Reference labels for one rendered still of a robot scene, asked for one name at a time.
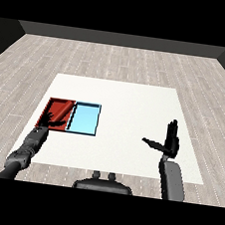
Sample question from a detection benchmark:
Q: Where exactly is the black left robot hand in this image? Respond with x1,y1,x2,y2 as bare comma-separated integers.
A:
36,109,68,132

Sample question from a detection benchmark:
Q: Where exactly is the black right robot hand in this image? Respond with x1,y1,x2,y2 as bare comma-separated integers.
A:
139,114,184,159

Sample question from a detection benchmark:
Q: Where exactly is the shallow red open box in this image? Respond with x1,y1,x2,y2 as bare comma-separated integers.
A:
34,95,78,134

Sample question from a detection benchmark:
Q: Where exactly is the small red can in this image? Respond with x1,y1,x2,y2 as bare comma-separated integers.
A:
56,99,77,122

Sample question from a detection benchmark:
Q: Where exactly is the shallow light blue open box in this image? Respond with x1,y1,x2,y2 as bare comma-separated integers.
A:
64,100,103,137

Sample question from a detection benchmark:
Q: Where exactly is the dark grey robot body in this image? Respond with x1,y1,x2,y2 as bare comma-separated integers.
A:
72,168,136,196

